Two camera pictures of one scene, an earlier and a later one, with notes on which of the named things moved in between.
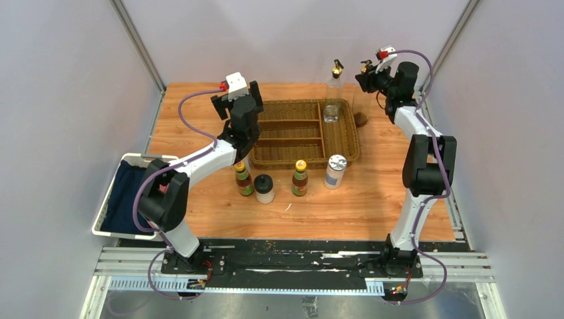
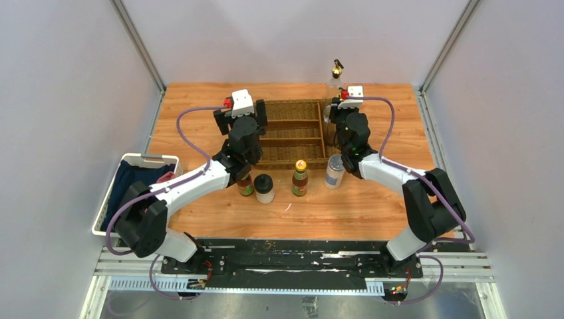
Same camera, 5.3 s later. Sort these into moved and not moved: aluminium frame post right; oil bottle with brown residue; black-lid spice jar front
Moved: oil bottle with brown residue
Not moved: aluminium frame post right; black-lid spice jar front
